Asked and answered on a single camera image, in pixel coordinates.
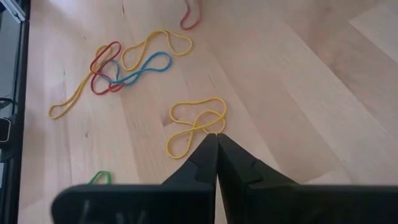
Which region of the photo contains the yellow rubber band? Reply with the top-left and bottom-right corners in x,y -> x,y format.
48,44 -> 113,120
120,29 -> 193,72
165,96 -> 228,161

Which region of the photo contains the black aluminium table frame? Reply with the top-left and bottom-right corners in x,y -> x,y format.
0,0 -> 32,224

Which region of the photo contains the small black camera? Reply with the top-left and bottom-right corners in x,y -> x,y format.
0,116 -> 13,144

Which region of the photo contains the red rubber band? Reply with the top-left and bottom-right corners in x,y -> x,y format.
179,0 -> 202,31
89,40 -> 126,96

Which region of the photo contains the green rubber band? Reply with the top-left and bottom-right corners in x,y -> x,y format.
87,170 -> 112,185

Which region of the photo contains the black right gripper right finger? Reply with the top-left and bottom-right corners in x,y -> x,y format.
217,133 -> 398,224

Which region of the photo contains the silver aluminium bracket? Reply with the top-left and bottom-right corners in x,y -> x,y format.
0,0 -> 26,23

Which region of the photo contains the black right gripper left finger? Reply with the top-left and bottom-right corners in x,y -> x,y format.
51,133 -> 218,224

